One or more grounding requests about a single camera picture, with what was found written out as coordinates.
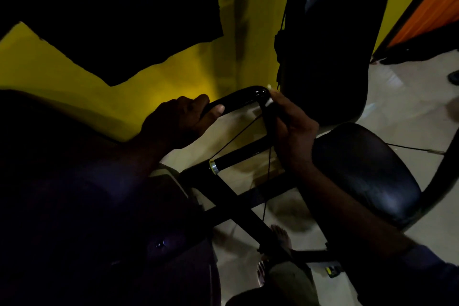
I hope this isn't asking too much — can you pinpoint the person's left hand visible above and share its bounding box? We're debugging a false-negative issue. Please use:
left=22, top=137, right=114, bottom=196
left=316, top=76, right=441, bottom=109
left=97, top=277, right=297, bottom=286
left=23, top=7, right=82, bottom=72
left=139, top=94, right=226, bottom=151

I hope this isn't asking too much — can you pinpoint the person's right forearm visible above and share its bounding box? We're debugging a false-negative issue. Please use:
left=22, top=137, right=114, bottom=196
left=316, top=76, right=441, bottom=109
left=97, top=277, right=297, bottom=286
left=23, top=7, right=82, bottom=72
left=286, top=164, right=416, bottom=267

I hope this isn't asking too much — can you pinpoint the person's right hand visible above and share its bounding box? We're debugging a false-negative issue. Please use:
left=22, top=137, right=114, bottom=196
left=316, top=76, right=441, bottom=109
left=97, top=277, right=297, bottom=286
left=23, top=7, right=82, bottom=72
left=269, top=88, right=320, bottom=173

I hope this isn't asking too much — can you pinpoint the person's left forearm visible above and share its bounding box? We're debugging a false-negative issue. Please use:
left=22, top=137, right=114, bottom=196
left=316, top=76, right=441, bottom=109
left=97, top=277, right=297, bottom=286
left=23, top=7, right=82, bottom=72
left=118, top=130, right=169, bottom=174

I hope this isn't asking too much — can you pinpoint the black seated gym machine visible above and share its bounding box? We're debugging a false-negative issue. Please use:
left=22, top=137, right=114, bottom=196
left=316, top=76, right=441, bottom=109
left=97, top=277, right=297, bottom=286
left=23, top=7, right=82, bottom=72
left=0, top=0, right=459, bottom=280

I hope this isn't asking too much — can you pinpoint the orange curtain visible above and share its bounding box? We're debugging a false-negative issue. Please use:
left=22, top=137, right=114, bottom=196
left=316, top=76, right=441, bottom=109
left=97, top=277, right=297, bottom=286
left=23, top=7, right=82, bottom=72
left=387, top=0, right=459, bottom=48

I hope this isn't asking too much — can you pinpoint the person's blue shirt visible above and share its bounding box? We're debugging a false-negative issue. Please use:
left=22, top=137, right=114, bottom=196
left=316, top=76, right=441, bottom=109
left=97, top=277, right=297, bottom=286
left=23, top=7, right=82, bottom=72
left=0, top=90, right=223, bottom=306

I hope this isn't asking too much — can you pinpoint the black framed window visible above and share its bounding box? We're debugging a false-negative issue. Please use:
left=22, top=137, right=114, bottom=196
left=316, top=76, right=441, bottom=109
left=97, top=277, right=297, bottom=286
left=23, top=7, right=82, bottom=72
left=372, top=0, right=459, bottom=66

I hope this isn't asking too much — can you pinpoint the thin black cable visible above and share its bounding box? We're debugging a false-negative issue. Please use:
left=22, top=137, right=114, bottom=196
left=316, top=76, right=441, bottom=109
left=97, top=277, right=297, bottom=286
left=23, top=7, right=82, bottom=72
left=209, top=114, right=445, bottom=223

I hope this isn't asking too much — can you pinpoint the black seat pad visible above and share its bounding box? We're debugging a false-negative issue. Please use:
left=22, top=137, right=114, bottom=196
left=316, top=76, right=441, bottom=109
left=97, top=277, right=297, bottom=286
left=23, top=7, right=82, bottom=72
left=312, top=122, right=423, bottom=230

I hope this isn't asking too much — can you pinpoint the black back pad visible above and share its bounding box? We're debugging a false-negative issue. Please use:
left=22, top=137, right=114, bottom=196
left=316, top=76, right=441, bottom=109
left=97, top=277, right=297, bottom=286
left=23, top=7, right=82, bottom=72
left=274, top=0, right=397, bottom=125

